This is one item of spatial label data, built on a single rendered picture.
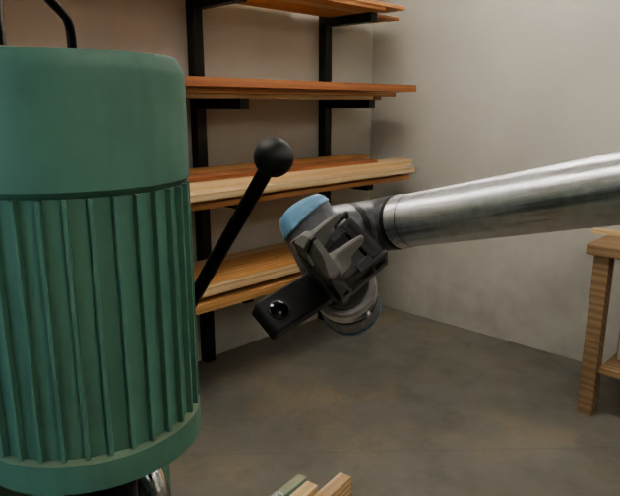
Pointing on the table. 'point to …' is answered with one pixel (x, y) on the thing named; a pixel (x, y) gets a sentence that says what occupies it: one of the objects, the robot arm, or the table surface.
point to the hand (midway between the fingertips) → (309, 248)
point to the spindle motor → (84, 269)
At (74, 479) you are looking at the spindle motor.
